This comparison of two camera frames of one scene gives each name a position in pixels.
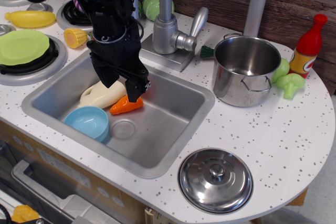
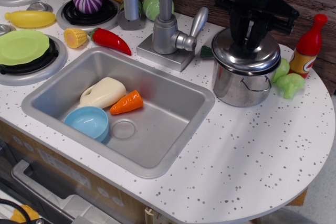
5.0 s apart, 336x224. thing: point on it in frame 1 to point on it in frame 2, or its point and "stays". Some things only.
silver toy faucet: [166, 46] stays
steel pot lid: [215, 181] to [240, 60]
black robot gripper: [115, 48] to [256, 8]
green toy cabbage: [151, 6] stays
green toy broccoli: [290, 82] stays
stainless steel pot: [241, 64] stays
